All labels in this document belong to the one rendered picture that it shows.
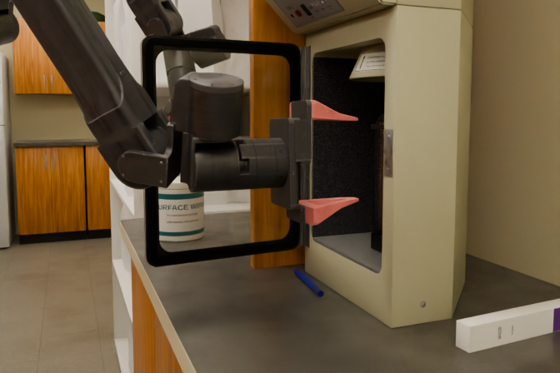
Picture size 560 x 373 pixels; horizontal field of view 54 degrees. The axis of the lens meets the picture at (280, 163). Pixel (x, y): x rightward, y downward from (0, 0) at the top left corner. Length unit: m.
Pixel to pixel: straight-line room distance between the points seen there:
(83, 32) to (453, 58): 0.53
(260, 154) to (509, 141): 0.76
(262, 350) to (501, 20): 0.86
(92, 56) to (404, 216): 0.49
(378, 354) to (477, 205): 0.64
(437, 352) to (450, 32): 0.45
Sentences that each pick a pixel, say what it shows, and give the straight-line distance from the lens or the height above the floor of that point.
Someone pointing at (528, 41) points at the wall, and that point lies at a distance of 1.24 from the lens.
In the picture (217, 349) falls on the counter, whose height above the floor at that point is 0.94.
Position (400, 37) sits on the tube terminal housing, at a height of 1.37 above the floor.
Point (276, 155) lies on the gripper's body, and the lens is 0.61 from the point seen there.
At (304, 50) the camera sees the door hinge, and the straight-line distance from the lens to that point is 1.10.
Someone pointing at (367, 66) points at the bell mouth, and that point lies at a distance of 0.93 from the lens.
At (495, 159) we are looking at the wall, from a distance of 1.29.
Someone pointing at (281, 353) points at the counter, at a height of 0.94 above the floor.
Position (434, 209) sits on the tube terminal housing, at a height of 1.11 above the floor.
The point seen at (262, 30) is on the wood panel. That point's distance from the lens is 1.13.
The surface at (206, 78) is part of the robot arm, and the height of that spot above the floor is 1.29.
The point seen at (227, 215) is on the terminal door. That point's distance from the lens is 1.03.
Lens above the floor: 1.26
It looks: 5 degrees down
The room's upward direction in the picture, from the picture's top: straight up
